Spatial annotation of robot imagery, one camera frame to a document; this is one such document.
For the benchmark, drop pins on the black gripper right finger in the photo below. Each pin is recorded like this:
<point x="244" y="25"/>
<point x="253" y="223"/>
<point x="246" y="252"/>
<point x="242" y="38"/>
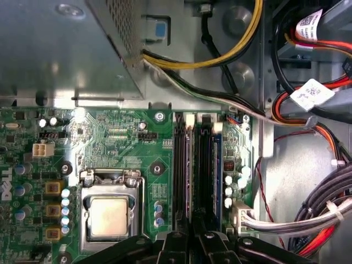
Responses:
<point x="211" y="247"/>

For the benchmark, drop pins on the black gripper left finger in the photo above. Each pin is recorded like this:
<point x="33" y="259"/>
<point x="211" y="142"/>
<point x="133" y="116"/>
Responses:
<point x="173" y="247"/>

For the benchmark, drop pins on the metal locking lever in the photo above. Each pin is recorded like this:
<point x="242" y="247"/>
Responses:
<point x="143" y="203"/>

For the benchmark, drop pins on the silver CPU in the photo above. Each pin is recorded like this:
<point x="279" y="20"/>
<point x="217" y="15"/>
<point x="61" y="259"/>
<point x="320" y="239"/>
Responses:
<point x="108" y="215"/>

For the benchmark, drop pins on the metal socket cover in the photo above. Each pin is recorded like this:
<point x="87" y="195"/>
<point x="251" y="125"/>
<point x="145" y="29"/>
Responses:
<point x="110" y="189"/>

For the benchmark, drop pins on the black PC case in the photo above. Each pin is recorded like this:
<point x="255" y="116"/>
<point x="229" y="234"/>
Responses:
<point x="288" y="178"/>

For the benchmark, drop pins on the green motherboard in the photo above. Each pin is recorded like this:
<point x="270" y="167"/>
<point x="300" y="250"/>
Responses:
<point x="110" y="137"/>

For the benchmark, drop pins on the blue plastic latch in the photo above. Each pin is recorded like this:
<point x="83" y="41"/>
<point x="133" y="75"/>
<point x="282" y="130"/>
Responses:
<point x="160" y="30"/>

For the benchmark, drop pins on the grey power supply unit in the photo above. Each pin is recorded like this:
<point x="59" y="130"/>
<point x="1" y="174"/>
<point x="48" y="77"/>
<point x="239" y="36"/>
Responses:
<point x="55" y="55"/>

